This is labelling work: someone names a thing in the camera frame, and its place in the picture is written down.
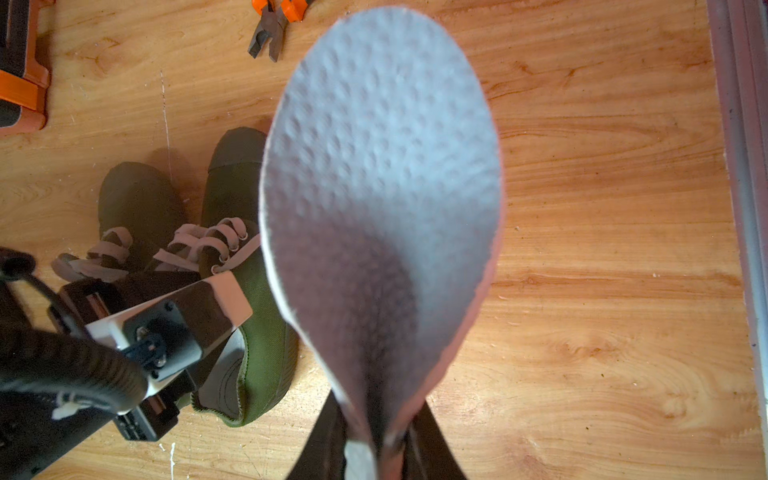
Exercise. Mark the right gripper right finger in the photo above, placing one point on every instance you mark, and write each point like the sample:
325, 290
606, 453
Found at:
427, 455

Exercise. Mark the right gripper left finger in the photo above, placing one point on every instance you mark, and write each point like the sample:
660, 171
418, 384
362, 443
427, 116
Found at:
322, 457

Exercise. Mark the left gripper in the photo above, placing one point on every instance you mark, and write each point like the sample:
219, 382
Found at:
172, 324

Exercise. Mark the green shoe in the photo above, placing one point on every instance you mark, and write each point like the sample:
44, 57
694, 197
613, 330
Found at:
138, 213
255, 367

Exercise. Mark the grey insole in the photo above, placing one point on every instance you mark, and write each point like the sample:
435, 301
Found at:
381, 211

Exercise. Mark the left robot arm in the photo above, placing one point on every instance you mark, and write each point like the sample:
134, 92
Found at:
96, 353

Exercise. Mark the black tool case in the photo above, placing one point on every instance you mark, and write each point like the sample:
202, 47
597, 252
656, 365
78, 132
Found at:
24, 81

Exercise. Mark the orange handled pliers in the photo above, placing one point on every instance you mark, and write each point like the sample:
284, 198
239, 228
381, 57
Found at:
275, 16

